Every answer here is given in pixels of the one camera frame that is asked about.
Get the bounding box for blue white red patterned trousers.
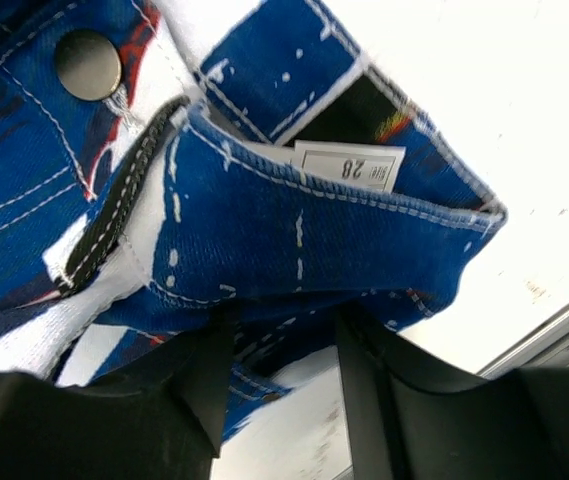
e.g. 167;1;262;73
0;1;507;438

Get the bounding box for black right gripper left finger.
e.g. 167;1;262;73
0;313;233;479

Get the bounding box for aluminium table edge rail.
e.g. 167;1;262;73
478;303;569;379

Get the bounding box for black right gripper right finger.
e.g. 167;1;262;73
335;304;569;479

